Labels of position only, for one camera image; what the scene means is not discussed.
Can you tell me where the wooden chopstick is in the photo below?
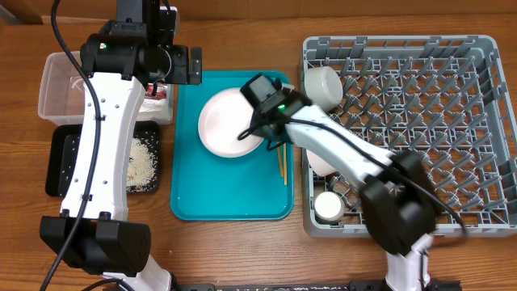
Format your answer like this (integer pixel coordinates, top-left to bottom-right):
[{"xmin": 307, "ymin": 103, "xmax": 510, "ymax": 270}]
[
  {"xmin": 281, "ymin": 143, "xmax": 288, "ymax": 186},
  {"xmin": 276, "ymin": 147, "xmax": 284, "ymax": 178}
]

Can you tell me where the white napkin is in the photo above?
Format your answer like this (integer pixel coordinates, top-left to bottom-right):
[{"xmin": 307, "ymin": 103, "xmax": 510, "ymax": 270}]
[{"xmin": 137, "ymin": 98, "xmax": 172, "ymax": 124}]

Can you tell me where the grey bowl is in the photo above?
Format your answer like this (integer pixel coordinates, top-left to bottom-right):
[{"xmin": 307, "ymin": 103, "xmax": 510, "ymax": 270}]
[{"xmin": 304, "ymin": 66, "xmax": 343, "ymax": 112}]

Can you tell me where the clear plastic waste bin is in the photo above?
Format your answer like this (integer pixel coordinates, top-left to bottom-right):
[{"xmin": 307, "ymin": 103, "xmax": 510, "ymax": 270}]
[{"xmin": 38, "ymin": 53, "xmax": 174, "ymax": 125}]

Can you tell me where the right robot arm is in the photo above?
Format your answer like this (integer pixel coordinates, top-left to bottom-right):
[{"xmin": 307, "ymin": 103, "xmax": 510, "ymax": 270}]
[{"xmin": 238, "ymin": 74, "xmax": 443, "ymax": 290}]

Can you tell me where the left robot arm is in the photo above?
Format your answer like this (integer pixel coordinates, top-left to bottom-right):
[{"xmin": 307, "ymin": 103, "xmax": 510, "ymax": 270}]
[{"xmin": 40, "ymin": 0, "xmax": 202, "ymax": 290}]

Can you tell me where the black plastic tray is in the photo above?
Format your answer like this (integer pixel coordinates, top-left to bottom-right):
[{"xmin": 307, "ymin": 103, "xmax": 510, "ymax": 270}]
[{"xmin": 45, "ymin": 121, "xmax": 160, "ymax": 197}]

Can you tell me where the teal serving tray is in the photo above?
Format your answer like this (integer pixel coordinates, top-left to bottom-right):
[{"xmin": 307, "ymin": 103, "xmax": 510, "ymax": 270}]
[{"xmin": 170, "ymin": 70, "xmax": 294, "ymax": 221}]

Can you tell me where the large white plate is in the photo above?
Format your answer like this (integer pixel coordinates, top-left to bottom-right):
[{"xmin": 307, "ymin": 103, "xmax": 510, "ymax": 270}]
[{"xmin": 198, "ymin": 87, "xmax": 263, "ymax": 158}]

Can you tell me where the red snack wrapper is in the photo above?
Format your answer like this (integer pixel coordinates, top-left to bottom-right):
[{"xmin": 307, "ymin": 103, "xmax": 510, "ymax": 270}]
[{"xmin": 145, "ymin": 83, "xmax": 168, "ymax": 99}]

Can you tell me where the grey dishwasher rack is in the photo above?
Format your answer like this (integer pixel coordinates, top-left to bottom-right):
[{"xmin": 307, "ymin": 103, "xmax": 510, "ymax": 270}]
[{"xmin": 301, "ymin": 36, "xmax": 516, "ymax": 237}]

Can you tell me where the white cup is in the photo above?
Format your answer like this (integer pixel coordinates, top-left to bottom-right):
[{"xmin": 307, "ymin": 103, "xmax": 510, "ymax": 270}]
[{"xmin": 313, "ymin": 192, "xmax": 345, "ymax": 225}]

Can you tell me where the spilled rice pile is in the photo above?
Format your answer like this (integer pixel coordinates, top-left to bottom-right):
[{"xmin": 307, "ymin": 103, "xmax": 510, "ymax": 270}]
[{"xmin": 126, "ymin": 137, "xmax": 158, "ymax": 192}]

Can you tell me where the small pink plate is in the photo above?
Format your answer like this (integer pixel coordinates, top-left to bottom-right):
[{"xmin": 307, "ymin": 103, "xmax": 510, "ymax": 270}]
[{"xmin": 306, "ymin": 150, "xmax": 336, "ymax": 176}]

